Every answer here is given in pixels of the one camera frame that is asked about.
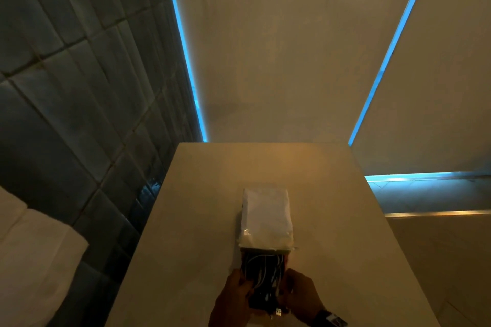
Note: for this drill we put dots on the person's right hand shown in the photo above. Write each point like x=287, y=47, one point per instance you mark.
x=303, y=296

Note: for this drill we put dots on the person's left hand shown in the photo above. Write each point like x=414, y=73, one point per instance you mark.
x=230, y=303

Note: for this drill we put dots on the white plastic pouch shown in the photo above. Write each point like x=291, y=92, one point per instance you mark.
x=266, y=215

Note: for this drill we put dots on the white table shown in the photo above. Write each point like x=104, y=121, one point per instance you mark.
x=192, y=204

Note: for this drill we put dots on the window sill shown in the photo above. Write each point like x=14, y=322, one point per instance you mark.
x=425, y=196

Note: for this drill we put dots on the white pillow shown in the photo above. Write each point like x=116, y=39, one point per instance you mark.
x=34, y=269

